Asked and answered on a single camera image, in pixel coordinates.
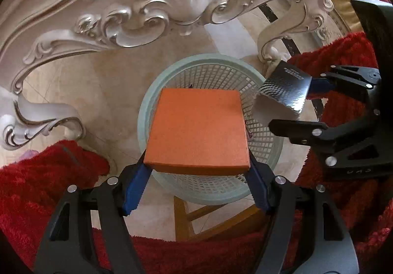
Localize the silver cardboard box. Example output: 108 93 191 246
251 61 312 126

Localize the orange box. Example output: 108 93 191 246
144 88 251 175

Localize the wooden stool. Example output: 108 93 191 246
173 197 266 242

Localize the red fuzzy clothing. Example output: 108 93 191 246
0 0 393 274

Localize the pale green mesh waste basket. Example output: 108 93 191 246
137 54 283 205

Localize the ornate white marble coffee table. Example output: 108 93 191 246
1 0 334 150

